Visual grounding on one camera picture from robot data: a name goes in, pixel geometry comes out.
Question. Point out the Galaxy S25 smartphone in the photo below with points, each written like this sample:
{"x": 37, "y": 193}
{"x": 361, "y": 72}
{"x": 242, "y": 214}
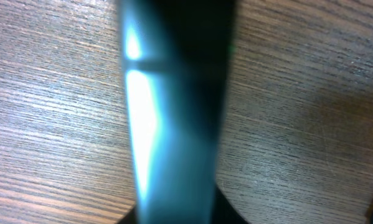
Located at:
{"x": 175, "y": 62}

